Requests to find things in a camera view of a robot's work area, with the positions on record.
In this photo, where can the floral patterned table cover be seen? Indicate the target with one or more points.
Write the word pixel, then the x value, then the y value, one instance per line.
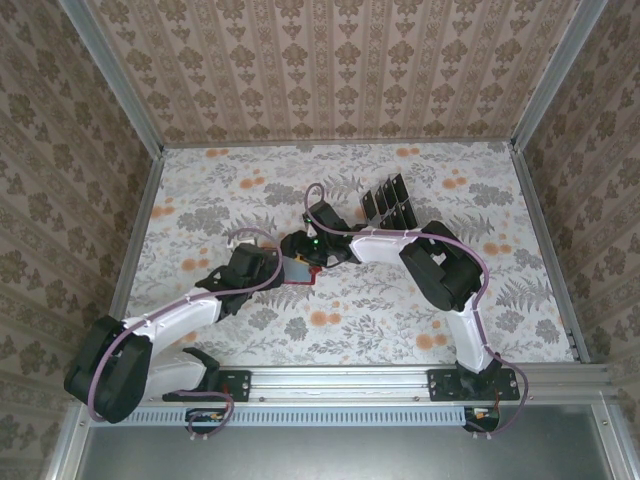
pixel 300 170

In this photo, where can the aluminium table side rail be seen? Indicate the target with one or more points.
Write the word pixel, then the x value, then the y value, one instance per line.
pixel 537 215
pixel 142 215

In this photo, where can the black credit card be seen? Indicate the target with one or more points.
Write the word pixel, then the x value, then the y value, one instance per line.
pixel 369 203
pixel 398 184
pixel 387 222
pixel 378 196
pixel 388 191
pixel 406 214
pixel 396 219

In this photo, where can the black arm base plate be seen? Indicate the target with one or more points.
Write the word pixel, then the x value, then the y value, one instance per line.
pixel 237 386
pixel 442 386

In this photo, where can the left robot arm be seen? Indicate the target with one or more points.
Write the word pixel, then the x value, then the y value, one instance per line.
pixel 175 315

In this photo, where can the aluminium mounting rail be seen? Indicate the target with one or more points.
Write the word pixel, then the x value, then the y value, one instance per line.
pixel 340 382

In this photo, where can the red leather card holder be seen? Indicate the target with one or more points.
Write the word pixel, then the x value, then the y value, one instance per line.
pixel 297 272

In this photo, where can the aluminium frame post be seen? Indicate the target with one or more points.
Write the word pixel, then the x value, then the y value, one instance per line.
pixel 555 75
pixel 114 75

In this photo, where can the clear acrylic card stand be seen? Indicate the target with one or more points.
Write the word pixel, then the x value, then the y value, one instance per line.
pixel 376 223

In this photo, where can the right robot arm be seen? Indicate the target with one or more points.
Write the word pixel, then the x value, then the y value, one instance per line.
pixel 380 250

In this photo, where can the grey metal sheet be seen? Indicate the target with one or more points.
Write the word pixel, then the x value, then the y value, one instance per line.
pixel 340 455

